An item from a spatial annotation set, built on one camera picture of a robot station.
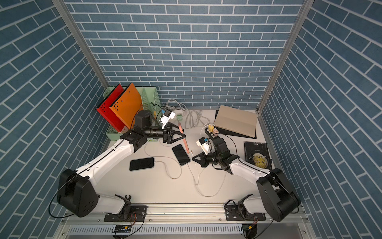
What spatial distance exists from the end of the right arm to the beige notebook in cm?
38

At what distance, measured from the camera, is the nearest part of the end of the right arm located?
665 mm

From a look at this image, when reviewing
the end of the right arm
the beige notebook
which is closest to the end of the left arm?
the end of the right arm

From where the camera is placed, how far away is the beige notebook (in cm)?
110
